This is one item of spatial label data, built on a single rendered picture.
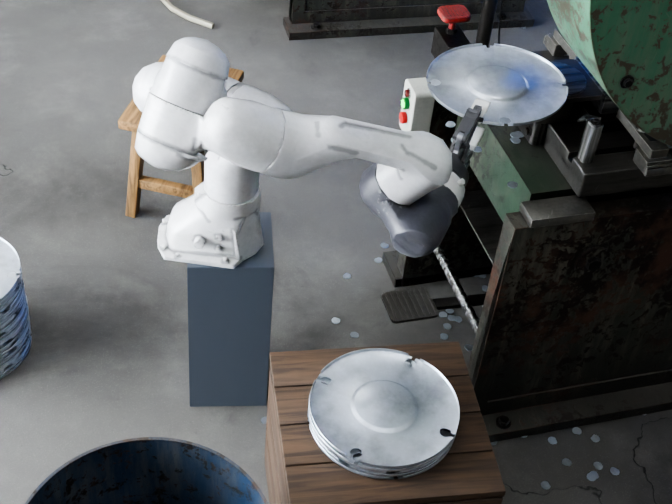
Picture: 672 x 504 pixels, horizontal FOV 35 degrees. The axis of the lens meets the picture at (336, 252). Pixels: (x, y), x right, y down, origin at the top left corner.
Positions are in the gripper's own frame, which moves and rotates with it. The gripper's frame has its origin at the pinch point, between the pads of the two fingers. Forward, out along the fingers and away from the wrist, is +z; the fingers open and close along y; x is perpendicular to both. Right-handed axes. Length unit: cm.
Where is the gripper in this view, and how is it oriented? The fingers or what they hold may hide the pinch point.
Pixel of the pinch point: (475, 122)
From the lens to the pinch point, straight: 213.1
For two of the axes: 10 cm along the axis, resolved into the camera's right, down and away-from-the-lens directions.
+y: 0.7, -7.1, -7.0
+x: -9.2, -3.2, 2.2
